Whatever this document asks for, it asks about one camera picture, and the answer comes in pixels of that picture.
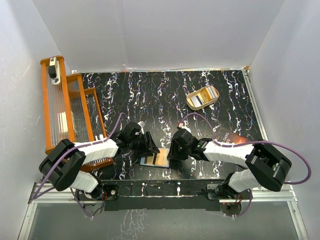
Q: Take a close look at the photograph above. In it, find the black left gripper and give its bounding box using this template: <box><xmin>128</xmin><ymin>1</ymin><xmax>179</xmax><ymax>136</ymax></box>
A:
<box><xmin>128</xmin><ymin>131</ymin><xmax>160</xmax><ymax>157</ymax></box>

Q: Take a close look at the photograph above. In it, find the white magnetic stripe card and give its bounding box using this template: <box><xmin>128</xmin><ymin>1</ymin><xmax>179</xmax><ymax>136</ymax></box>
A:
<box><xmin>190</xmin><ymin>95</ymin><xmax>204</xmax><ymax>107</ymax></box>

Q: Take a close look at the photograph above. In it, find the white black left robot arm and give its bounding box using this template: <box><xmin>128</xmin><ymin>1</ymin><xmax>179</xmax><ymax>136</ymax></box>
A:
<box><xmin>39</xmin><ymin>122</ymin><xmax>160</xmax><ymax>200</ymax></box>

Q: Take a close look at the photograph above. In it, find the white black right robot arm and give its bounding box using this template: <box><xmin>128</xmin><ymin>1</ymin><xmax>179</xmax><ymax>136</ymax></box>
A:
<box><xmin>167</xmin><ymin>128</ymin><xmax>292</xmax><ymax>199</ymax></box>

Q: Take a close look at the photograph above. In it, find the white stack of cards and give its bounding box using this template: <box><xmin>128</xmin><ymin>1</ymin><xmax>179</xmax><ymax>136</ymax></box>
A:
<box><xmin>200</xmin><ymin>86</ymin><xmax>217</xmax><ymax>102</ymax></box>

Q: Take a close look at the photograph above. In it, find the orange tiered acrylic rack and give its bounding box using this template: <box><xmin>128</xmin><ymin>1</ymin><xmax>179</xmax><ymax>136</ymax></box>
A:
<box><xmin>40</xmin><ymin>55</ymin><xmax>114</xmax><ymax>173</ymax></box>

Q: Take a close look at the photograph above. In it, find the white device on rack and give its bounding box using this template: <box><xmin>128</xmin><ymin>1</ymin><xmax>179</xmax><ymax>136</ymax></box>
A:
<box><xmin>48</xmin><ymin>57</ymin><xmax>61</xmax><ymax>86</ymax></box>

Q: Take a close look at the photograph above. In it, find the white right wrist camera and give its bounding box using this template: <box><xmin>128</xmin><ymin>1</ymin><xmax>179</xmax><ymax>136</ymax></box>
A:
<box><xmin>177</xmin><ymin>122</ymin><xmax>191</xmax><ymax>133</ymax></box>

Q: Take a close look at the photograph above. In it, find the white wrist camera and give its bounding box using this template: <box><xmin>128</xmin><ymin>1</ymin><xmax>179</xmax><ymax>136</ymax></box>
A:
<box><xmin>137</xmin><ymin>121</ymin><xmax>145</xmax><ymax>135</ymax></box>
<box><xmin>177</xmin><ymin>122</ymin><xmax>191</xmax><ymax>133</ymax></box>

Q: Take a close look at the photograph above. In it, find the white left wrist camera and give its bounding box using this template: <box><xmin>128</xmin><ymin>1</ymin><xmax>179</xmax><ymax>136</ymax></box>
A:
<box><xmin>137</xmin><ymin>121</ymin><xmax>145</xmax><ymax>135</ymax></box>

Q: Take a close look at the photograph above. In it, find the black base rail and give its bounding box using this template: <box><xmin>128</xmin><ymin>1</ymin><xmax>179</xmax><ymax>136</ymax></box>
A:
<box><xmin>74</xmin><ymin>179</ymin><xmax>253</xmax><ymax>212</ymax></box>

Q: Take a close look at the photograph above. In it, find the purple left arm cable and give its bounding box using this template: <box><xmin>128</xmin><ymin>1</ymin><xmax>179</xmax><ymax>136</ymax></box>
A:
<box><xmin>31</xmin><ymin>112</ymin><xmax>130</xmax><ymax>221</ymax></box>

